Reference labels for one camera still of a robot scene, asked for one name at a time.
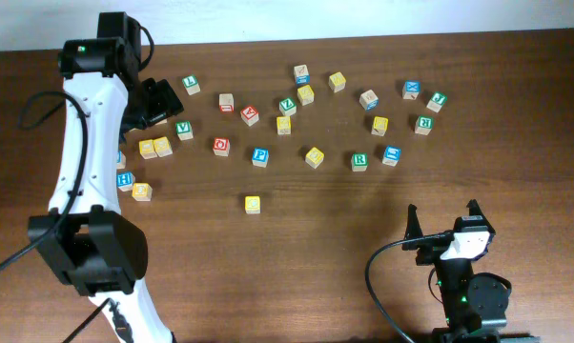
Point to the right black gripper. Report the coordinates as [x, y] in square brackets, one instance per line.
[427, 254]

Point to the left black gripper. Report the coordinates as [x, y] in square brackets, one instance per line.
[160, 102]

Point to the green V block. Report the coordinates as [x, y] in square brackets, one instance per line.
[184, 130]

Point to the green r block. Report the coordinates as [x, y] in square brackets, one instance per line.
[359, 162]
[424, 125]

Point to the blue P block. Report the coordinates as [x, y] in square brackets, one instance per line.
[260, 157]

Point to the yellow C block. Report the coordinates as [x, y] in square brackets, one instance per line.
[252, 204]

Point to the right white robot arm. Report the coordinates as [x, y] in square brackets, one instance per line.
[474, 303]

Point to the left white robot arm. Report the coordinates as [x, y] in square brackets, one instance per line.
[84, 238]

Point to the green L block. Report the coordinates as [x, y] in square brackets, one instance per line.
[191, 84]

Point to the yellow G block pair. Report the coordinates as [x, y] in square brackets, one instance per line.
[162, 146]

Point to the yellow O block pair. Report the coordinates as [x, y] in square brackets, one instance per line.
[147, 149]

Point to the plain block red side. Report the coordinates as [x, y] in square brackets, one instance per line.
[226, 102]

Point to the blue H block upper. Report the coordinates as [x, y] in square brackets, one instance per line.
[121, 160]

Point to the blue h block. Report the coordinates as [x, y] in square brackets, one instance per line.
[125, 181]
[121, 160]

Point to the red O block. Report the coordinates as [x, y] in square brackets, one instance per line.
[221, 146]

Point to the blue S block right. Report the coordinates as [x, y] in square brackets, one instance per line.
[391, 156]

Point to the blue H block lower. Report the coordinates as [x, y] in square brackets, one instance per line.
[125, 181]

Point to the yellow O block left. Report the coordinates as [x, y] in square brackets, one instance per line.
[142, 192]

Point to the red A block tilted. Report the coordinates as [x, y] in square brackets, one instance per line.
[249, 115]

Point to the green J block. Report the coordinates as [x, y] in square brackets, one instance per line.
[436, 102]

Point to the yellow block below Z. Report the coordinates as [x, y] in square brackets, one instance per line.
[284, 126]

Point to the green Z block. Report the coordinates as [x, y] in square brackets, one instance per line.
[287, 106]

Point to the blue X block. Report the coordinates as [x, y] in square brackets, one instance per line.
[411, 90]

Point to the plain block right centre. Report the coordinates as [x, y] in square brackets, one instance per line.
[368, 100]

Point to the yellow block centre lower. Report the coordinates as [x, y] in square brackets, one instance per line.
[314, 157]

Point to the plain block blue side top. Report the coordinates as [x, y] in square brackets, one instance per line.
[301, 74]

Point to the yellow block above Z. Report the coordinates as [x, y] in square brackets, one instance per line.
[305, 95]

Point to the yellow block top right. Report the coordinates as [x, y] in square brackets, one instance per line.
[337, 81]

